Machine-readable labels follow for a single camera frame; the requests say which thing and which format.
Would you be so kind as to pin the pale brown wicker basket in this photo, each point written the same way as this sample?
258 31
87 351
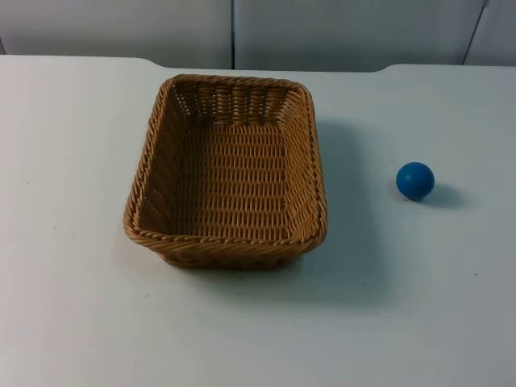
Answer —
225 181

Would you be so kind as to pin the blue ball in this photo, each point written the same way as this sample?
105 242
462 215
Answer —
415 180

